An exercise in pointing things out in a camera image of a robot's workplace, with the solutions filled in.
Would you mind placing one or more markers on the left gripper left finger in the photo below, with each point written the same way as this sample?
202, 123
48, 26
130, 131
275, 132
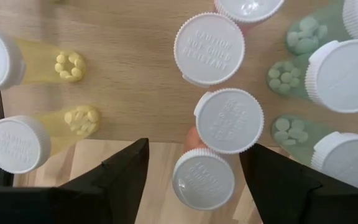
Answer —
73, 202

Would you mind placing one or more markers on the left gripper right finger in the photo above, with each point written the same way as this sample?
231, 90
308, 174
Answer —
306, 202

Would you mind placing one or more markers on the black aluminium table frame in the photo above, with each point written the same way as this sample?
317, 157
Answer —
2, 179

